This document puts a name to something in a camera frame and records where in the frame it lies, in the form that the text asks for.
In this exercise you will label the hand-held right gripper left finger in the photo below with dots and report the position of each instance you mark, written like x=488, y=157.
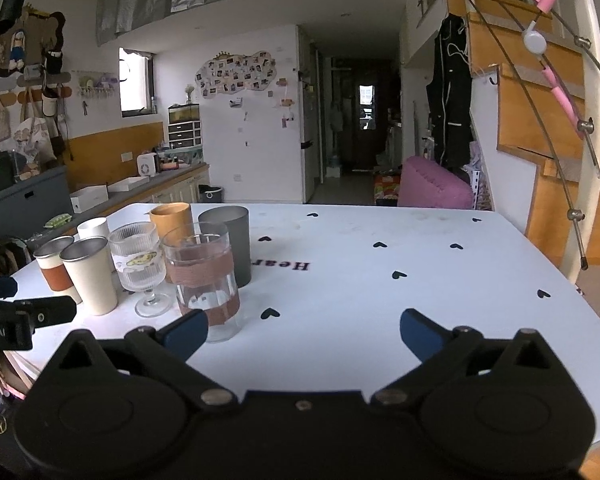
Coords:
x=184, y=334

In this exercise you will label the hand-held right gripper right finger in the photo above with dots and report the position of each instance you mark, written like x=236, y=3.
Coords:
x=421, y=334

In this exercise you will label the steel cup with brown sleeve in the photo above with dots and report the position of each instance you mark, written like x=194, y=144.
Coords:
x=55, y=270

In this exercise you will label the cream steel cup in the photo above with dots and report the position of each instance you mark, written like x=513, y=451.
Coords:
x=92, y=275

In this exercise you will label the glass cup with brown sleeve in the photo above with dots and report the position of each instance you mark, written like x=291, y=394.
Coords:
x=205, y=270

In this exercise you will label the small white cup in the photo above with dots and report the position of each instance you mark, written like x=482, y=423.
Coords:
x=92, y=227

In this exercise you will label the dark grey cup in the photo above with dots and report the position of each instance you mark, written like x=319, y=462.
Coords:
x=237, y=245

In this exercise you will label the orange cup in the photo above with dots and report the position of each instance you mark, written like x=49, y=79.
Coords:
x=172, y=220

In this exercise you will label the stack of papers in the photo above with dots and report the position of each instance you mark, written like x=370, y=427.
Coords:
x=7, y=367

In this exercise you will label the white heart-print tablecloth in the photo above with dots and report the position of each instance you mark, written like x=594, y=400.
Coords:
x=360, y=280

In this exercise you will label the ribbed glass goblet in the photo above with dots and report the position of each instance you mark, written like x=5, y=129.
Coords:
x=135, y=260

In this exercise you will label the green small object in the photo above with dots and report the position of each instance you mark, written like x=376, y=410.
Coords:
x=57, y=221

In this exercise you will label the grey storage cabinet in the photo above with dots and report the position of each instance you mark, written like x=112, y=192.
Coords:
x=25, y=200

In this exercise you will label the black trash bin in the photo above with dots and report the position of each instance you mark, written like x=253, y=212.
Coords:
x=211, y=194

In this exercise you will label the kitchen counter cabinet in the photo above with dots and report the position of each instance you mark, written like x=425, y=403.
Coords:
x=175, y=187

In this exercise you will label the flat white box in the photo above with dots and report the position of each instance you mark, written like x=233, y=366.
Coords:
x=128, y=184

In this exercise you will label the pink sofa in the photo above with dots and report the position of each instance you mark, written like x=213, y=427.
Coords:
x=430, y=185

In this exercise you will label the printed tote bag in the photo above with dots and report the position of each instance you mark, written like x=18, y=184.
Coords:
x=32, y=135

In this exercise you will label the small white appliance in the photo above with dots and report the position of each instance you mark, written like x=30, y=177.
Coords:
x=146, y=165

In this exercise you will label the drawer organiser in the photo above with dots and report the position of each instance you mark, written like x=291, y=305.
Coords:
x=184, y=134

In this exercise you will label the small fish tank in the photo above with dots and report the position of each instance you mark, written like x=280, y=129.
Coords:
x=183, y=113

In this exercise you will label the black hanging coat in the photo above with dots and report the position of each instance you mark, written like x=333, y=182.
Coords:
x=447, y=100

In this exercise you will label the wooden staircase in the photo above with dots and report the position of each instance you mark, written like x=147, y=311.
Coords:
x=535, y=125

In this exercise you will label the window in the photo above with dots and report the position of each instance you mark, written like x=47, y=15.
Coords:
x=136, y=80

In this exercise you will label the white stair railing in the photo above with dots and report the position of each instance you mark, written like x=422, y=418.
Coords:
x=587, y=120

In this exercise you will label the round white device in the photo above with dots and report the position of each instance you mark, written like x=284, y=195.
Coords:
x=534, y=41

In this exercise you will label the cork wall board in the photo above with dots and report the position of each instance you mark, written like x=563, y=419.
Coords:
x=25, y=55

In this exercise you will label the photo collage wall board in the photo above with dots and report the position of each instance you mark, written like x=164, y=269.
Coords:
x=235, y=74

